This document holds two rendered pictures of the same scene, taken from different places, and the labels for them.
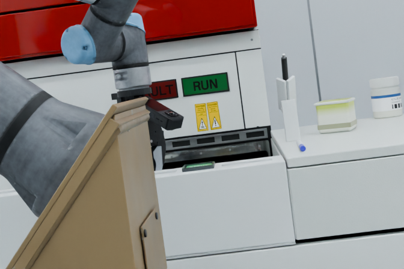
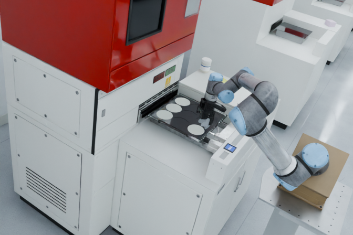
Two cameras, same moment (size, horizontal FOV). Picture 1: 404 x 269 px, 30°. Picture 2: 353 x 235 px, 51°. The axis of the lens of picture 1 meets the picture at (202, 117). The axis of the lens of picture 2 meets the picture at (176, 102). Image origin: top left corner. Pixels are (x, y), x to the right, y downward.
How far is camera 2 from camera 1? 2.35 m
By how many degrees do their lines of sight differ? 69
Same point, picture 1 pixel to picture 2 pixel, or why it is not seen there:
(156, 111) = (222, 107)
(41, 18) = (145, 59)
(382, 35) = not seen: outside the picture
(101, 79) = (147, 77)
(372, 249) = not seen: hidden behind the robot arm
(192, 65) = (169, 64)
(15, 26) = (137, 65)
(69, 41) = (228, 97)
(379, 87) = (208, 64)
